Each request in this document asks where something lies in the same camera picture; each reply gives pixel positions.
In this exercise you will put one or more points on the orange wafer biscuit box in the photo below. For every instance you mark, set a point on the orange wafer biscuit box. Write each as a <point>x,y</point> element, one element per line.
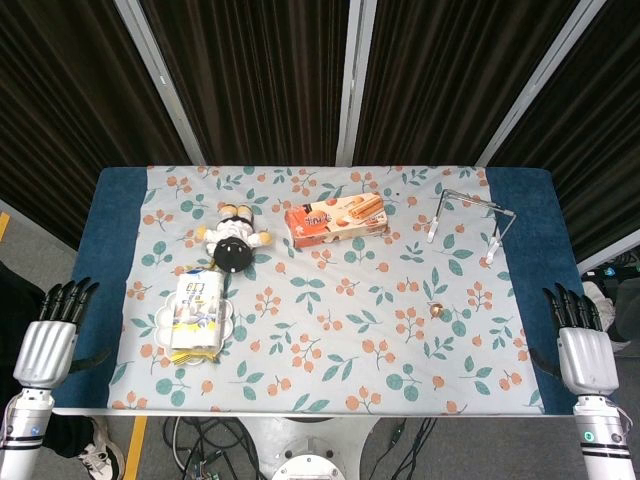
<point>335,220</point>

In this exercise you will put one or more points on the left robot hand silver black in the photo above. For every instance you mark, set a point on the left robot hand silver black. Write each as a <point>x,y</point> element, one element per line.
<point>44,350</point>

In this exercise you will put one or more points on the blue table cover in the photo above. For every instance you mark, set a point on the blue table cover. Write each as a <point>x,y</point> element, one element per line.
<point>115,215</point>

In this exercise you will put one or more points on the white black sneaker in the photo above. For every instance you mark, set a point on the white black sneaker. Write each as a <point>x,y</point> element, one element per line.
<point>102,452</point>

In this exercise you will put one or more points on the white flower-shaped plate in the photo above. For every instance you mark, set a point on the white flower-shaped plate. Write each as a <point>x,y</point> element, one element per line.
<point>162,322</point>

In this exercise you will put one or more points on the white crumpled bag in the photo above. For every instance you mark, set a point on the white crumpled bag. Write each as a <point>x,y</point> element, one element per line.
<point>607,305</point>

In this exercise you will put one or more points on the grey partition post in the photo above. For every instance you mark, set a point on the grey partition post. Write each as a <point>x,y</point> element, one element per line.
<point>160,82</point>
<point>354,80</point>
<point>540,80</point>

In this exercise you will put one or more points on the plush doll with black head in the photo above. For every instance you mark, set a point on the plush doll with black head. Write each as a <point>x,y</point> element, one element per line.
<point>232,247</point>

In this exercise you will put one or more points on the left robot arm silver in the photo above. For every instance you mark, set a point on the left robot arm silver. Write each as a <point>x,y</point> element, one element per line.
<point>22,435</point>

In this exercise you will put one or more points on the floral leaf berry tablecloth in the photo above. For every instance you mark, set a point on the floral leaf berry tablecloth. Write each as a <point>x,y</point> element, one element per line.
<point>325,340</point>

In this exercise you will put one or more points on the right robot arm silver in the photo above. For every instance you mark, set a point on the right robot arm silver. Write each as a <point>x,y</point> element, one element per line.
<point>602,440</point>

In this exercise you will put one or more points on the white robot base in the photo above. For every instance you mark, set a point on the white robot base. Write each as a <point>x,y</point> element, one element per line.
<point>310,445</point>

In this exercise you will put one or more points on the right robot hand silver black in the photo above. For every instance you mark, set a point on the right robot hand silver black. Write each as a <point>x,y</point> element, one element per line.
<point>587,360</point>

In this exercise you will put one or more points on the white yellow bag roll pack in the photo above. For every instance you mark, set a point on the white yellow bag roll pack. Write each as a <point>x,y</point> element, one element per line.
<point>196,320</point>

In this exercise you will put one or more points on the dark pleated curtain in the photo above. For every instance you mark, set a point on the dark pleated curtain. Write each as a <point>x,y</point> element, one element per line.
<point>255,80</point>
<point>600,140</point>
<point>65,110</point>
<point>450,75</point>

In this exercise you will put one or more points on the black trouser leg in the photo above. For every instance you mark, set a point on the black trouser leg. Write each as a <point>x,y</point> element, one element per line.
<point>67,435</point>

